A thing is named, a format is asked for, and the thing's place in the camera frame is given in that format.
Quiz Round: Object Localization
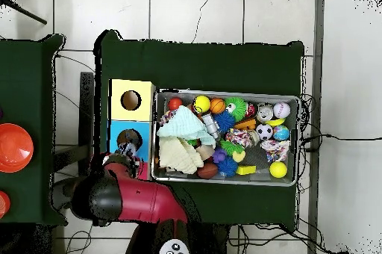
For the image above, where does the cream waffle cloth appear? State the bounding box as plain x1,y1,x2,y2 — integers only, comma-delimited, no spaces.
157,135,206,175

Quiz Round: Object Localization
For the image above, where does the colourful knotted rope toy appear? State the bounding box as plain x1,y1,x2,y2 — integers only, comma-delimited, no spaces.
157,109,177,126

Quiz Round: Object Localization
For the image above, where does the mint green waffle cloth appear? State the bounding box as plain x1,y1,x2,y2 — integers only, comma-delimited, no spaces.
156,105,216,147

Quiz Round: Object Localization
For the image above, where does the yellow ball with seam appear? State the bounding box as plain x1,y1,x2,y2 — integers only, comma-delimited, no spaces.
269,161,288,179

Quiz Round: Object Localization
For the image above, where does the wooden box with three holes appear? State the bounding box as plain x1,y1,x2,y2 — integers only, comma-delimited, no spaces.
104,78,157,182

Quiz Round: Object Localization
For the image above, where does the grey device with red knob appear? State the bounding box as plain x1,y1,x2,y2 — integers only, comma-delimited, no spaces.
49,176,80,211

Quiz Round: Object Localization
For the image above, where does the orange plastic bowl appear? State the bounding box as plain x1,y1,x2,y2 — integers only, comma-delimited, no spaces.
0,123,34,173

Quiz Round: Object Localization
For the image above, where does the red-orange ball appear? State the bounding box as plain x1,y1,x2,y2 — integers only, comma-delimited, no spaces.
168,97,184,111

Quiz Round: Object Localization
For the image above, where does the orange plastic cup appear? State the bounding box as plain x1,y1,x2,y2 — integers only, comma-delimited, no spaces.
0,190,11,220

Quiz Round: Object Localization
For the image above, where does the smooth yellow ball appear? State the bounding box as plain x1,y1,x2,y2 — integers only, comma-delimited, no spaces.
193,95,212,114

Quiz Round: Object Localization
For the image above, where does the small orange basketball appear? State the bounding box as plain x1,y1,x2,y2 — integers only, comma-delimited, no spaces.
209,97,227,115

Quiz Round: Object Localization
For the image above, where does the green spiky toy with eyes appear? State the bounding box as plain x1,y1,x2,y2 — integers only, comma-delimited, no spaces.
225,96,248,123

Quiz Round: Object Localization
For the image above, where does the black rod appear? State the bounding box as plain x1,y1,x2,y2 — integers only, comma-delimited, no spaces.
0,0,48,25

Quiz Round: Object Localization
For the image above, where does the black and white soccer ball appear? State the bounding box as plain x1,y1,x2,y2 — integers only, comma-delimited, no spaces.
255,123,274,140

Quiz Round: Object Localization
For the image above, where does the silver drink can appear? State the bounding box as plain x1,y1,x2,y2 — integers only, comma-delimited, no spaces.
256,103,275,123

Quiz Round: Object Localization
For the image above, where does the globe print ball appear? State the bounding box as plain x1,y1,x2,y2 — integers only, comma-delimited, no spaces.
272,125,291,142

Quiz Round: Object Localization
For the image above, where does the white baseball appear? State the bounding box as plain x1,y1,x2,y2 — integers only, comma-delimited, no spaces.
272,102,291,120

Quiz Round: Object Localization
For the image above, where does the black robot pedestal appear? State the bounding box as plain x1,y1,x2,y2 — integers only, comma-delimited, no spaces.
189,223,231,254

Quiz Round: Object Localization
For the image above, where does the thin black cable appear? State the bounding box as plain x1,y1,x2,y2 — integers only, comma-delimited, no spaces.
192,0,216,44

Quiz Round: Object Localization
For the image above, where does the silver wire mesh bin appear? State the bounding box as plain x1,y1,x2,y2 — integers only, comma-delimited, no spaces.
151,87,301,188

